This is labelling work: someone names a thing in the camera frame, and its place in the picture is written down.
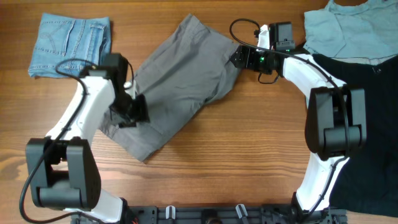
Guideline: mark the folded blue denim jeans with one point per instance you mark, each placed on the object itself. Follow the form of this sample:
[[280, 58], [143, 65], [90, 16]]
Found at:
[[78, 41]]

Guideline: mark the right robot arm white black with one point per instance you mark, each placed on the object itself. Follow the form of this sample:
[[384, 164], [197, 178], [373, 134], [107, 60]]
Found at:
[[335, 126]]

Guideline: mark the dark navy garment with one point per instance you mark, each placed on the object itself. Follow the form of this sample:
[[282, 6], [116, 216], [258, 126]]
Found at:
[[368, 181]]

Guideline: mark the light blue t-shirt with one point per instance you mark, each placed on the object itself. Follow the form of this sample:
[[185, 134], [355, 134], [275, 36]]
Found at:
[[366, 33]]

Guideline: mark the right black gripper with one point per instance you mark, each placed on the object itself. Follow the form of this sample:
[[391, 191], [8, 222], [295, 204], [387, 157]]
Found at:
[[250, 63]]

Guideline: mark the grey shorts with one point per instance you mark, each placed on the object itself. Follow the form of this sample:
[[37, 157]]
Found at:
[[187, 71]]

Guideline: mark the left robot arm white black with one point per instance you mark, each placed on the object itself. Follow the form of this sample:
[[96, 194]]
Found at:
[[63, 174]]

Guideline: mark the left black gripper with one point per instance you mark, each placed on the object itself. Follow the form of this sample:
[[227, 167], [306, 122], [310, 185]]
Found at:
[[142, 114]]

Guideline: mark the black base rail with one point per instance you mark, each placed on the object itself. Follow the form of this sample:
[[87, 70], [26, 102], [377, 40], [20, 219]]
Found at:
[[239, 214]]

